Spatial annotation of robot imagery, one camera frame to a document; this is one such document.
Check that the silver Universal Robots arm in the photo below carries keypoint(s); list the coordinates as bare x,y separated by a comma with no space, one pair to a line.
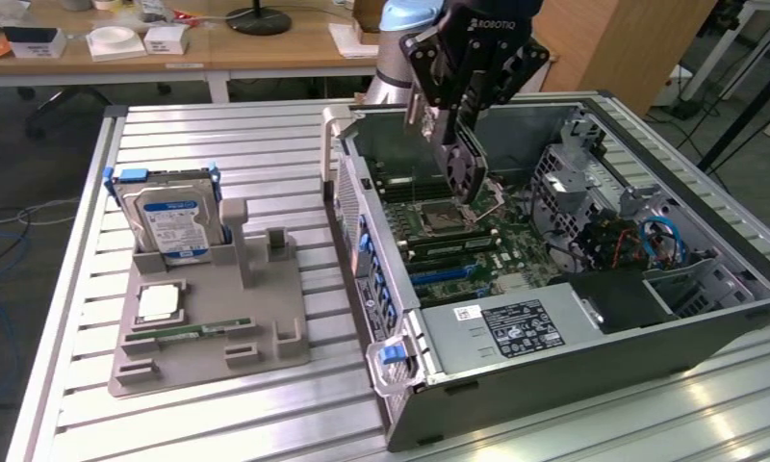
395,62

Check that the silver CPU chip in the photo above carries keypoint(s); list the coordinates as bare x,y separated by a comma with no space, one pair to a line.
158,303

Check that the green motherboard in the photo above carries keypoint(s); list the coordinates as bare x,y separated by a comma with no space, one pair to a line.
520,260

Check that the grey plastic parts rack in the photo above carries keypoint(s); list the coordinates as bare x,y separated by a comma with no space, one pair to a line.
199,356

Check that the small white cardboard box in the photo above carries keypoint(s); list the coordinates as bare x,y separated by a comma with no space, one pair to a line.
166,41

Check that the black lamp base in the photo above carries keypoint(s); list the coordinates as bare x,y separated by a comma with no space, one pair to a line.
260,21

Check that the white box with dark lid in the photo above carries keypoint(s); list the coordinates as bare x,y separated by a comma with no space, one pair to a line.
35,45

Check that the CPU socket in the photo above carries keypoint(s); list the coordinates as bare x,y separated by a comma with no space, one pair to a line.
443,220

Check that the brown cardboard box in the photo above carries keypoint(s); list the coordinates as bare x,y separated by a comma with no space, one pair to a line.
367,17

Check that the green RAM stick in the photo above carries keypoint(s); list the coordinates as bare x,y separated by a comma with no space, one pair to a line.
186,330

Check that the perforated metal drive cage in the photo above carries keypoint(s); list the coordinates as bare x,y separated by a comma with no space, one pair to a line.
571,192

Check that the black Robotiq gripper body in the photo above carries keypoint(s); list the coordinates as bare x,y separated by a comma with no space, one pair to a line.
495,24

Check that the blue expansion slot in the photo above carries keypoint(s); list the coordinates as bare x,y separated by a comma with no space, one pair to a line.
446,275

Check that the white table frame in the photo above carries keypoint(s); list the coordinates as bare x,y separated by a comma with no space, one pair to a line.
755,38

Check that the graphics card with metal bracket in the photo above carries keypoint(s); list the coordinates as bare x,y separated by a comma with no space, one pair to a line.
466,168

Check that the hard disk in blue carrier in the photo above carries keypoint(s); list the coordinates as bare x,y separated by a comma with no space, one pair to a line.
170,221

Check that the wooden cabinet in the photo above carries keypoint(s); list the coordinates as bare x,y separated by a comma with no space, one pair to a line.
630,48

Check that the metal disk bay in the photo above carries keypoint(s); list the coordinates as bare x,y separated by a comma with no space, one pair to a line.
700,289

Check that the blue case latch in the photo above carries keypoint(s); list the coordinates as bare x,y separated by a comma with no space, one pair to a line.
394,355

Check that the grey power supply unit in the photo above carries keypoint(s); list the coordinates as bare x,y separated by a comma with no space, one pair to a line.
463,346

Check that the open black PC case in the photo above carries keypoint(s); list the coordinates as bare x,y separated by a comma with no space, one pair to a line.
552,385

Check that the wooden desk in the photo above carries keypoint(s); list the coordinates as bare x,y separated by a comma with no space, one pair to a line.
263,50

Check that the black stand pole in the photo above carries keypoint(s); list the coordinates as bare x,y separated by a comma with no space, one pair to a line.
739,110

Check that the black office chair base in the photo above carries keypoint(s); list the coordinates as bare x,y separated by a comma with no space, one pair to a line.
51,103

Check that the white box with round recess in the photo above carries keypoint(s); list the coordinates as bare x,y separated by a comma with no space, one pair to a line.
116,45

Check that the white paper booklet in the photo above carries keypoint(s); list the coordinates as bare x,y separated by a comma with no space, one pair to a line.
354,43

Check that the black installed RAM stick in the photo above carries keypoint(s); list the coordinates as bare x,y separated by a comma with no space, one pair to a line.
456,246

